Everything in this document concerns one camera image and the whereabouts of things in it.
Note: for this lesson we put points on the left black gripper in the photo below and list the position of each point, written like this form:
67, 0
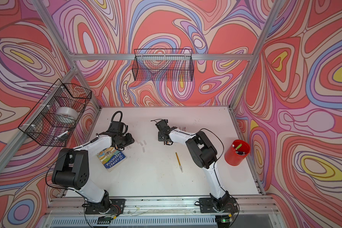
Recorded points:
130, 140

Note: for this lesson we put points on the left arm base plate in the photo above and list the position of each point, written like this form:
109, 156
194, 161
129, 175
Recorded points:
112, 207

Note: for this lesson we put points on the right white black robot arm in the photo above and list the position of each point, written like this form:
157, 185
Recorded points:
204, 155

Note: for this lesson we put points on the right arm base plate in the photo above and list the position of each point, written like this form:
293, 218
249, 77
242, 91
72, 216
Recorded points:
209, 205

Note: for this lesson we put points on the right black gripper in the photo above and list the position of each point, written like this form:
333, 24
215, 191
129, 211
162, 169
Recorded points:
159, 137

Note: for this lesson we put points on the black wire basket wall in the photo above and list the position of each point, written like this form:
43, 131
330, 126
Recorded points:
163, 64
54, 121

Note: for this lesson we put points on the black wire basket left wall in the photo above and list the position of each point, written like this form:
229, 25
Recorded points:
54, 121

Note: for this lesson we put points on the black wire basket back wall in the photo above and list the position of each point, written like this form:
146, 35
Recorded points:
163, 64

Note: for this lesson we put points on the grey duct tape roll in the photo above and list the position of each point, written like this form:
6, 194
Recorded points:
66, 115

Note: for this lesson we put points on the small object in left basket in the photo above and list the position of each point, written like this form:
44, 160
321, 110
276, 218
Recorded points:
62, 137

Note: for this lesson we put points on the red plastic cup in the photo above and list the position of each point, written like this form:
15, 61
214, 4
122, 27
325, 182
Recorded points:
237, 152

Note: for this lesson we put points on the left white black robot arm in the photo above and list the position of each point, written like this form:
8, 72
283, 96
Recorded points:
71, 170

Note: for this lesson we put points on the blue treehouse paperback book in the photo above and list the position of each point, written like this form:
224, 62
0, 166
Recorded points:
110, 158

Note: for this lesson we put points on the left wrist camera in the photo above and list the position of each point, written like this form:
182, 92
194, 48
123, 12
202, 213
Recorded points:
118, 128

